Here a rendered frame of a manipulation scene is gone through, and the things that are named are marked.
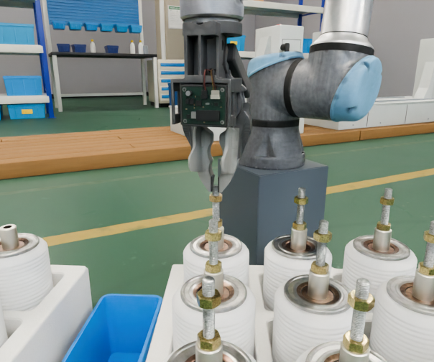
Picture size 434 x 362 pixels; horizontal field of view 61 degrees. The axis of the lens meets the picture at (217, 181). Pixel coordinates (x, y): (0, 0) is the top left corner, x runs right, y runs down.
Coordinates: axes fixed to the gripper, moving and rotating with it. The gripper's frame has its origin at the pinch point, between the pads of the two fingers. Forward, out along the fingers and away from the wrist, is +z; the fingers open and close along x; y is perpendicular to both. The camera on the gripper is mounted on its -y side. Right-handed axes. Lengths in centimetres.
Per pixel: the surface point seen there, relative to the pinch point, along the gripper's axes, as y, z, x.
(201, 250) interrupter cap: 2.9, 9.4, -1.4
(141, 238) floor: -47, 35, -37
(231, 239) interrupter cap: -1.6, 9.4, 1.7
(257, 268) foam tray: -7.2, 16.8, 5.0
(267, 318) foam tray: 5.4, 16.8, 8.5
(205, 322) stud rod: 24.0, 4.4, 5.7
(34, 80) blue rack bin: -310, -7, -297
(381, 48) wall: -646, -54, 102
